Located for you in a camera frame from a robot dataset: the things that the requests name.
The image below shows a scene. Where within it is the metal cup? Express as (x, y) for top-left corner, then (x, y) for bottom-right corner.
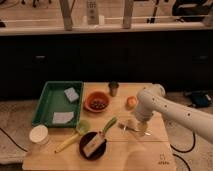
(108, 81), (119, 97)

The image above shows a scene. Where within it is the blue-grey sponge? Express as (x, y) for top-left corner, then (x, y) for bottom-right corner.
(64, 88), (79, 102)

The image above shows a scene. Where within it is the silver metal fork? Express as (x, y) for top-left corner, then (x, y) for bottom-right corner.
(118, 123), (151, 136)

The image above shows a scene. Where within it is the green plastic tray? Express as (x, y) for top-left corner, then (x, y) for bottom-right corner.
(32, 81), (84, 128)

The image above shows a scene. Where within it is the dark blue object on floor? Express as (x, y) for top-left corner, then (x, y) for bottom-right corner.
(190, 92), (211, 108)

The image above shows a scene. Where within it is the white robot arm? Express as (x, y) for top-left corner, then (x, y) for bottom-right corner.
(134, 84), (213, 144)

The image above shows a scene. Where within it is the white paper cup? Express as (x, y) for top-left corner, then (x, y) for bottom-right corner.
(29, 125), (49, 145)

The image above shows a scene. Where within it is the yellow-green spatula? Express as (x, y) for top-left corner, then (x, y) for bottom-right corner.
(55, 120), (90, 153)

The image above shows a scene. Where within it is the black cable on left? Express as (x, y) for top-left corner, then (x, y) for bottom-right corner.
(0, 127), (28, 154)

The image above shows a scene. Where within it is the dark round plate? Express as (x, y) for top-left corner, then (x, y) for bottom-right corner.
(78, 131), (108, 161)

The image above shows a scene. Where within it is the black cable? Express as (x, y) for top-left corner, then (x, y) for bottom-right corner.
(170, 131), (198, 171)
(0, 127), (28, 154)

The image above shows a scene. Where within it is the grey cloth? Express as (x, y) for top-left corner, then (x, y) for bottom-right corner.
(52, 112), (74, 124)

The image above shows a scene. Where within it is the orange bowl with dark food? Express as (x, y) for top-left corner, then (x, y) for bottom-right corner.
(84, 91), (110, 113)

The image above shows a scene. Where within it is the orange fruit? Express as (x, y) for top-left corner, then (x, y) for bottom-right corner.
(126, 96), (137, 109)

